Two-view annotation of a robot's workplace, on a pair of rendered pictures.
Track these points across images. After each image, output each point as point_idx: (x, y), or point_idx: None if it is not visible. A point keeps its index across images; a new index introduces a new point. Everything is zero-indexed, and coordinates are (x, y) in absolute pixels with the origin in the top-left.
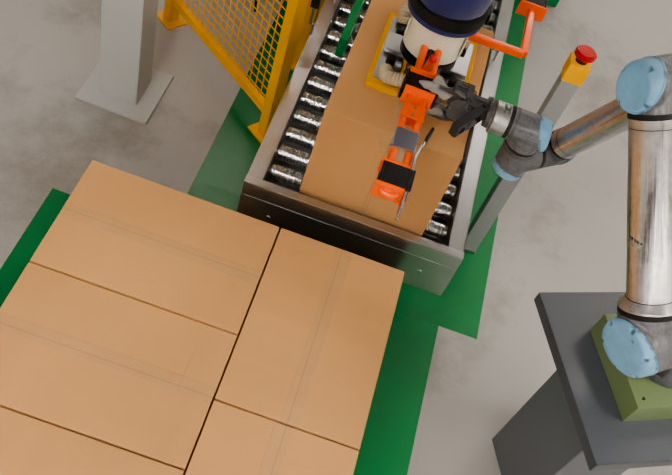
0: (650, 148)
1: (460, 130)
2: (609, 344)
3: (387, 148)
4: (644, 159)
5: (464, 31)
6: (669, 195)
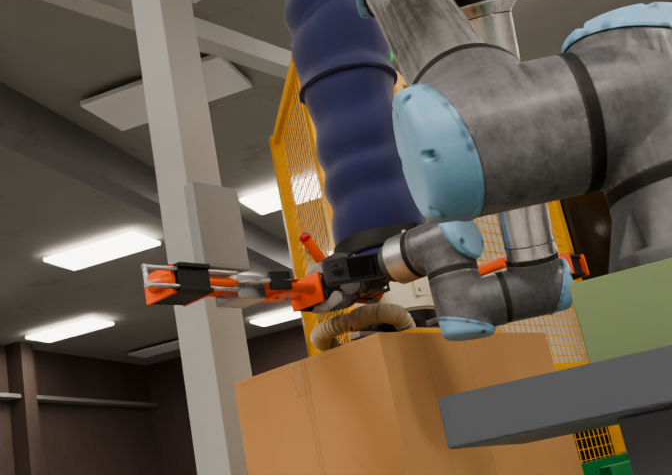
0: None
1: (331, 267)
2: (415, 192)
3: (305, 389)
4: None
5: (380, 239)
6: None
